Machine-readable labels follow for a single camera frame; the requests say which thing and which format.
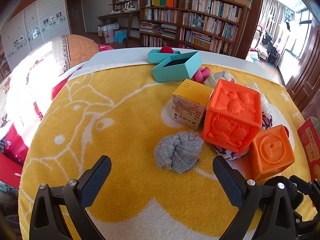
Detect black fuzzy ball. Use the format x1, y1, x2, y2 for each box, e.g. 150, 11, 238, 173
263, 175, 304, 210

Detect small orange rubber cube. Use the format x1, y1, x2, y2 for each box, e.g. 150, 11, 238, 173
248, 125, 295, 180

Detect pink leopard plush toy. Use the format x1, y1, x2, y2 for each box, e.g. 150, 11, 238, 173
214, 112, 273, 160

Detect large orange rubber cube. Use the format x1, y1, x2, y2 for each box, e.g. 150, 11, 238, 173
202, 80, 262, 153

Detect grey sock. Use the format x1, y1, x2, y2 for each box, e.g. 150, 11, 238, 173
154, 131, 204, 174

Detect cream pink sock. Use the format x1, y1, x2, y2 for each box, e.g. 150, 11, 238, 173
203, 70, 235, 89

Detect yellow white carton box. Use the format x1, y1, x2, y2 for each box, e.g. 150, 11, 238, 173
171, 79, 213, 129

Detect pink knotted foam tube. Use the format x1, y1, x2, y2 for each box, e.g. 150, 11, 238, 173
191, 67, 211, 84

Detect teal box lid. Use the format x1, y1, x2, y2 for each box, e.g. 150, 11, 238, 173
148, 49, 181, 64

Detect teal gift box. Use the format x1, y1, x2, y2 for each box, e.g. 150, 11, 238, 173
151, 51, 202, 83

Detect red pompom ball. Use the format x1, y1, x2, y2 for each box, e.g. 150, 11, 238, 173
160, 46, 174, 54

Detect white plastic bag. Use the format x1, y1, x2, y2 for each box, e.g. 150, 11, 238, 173
246, 81, 271, 114

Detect red tin storage box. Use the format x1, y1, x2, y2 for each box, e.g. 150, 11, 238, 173
297, 116, 320, 181

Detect yellow duck pattern towel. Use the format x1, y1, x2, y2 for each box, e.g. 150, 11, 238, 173
18, 63, 318, 240

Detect brown wooden door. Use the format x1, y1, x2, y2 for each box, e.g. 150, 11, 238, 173
286, 19, 319, 112

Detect red floral bed quilt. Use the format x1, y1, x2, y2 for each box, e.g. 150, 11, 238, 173
0, 36, 115, 189

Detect orange plaid pillow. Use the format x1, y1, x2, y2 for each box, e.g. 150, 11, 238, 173
66, 35, 99, 69

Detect blue plastic stool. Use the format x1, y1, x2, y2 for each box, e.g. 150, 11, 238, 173
114, 30, 127, 43

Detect white wardrobe doors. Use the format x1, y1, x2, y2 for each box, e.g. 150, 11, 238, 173
1, 0, 71, 70

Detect dark wooden desk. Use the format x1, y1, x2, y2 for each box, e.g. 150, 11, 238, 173
98, 10, 140, 48

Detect wooden bookshelf with books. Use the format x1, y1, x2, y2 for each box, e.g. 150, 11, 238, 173
139, 0, 249, 56

